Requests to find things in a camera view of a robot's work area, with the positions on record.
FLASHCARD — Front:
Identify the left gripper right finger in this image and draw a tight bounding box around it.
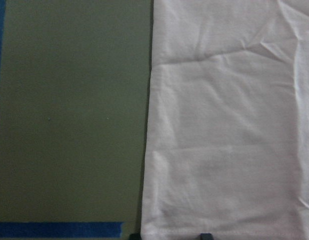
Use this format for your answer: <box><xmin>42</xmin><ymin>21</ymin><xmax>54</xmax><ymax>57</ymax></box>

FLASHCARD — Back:
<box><xmin>199</xmin><ymin>233</ymin><xmax>213</xmax><ymax>240</ymax></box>

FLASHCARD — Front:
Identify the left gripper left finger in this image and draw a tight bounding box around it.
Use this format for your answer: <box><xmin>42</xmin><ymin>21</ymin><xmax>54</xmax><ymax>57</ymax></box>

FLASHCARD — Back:
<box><xmin>129</xmin><ymin>233</ymin><xmax>141</xmax><ymax>240</ymax></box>

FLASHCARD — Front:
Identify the pink Snoopy t-shirt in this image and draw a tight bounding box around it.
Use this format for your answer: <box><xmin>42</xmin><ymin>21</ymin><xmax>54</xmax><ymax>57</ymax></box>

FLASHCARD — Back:
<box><xmin>141</xmin><ymin>0</ymin><xmax>309</xmax><ymax>240</ymax></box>

